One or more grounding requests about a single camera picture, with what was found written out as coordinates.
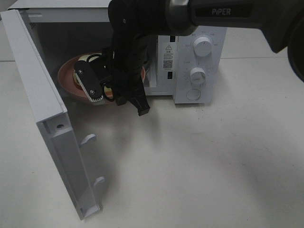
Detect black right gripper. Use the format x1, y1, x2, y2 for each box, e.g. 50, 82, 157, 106
108, 0, 169, 116

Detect round door release button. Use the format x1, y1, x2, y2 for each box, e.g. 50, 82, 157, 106
186, 89, 201, 101

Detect pink round plate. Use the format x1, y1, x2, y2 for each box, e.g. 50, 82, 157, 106
57, 50, 145, 105

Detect white microwave door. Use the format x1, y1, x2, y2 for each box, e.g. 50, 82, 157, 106
1, 9, 105, 220

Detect white bread sandwich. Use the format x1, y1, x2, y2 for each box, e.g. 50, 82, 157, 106
73, 53, 112, 96

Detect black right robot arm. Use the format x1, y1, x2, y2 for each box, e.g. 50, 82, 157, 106
108, 0, 304, 115

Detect warning label sticker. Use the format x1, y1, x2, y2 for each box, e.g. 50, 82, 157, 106
161, 42, 176, 70

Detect white microwave oven body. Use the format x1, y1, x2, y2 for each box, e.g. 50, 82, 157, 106
6, 0, 227, 104

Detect upper white power knob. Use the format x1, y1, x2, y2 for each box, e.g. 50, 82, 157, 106
193, 36, 213, 57

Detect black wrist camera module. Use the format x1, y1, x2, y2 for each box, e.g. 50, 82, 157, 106
74, 59, 110, 105

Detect black camera cable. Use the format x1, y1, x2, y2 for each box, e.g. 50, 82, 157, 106
86, 47, 117, 72

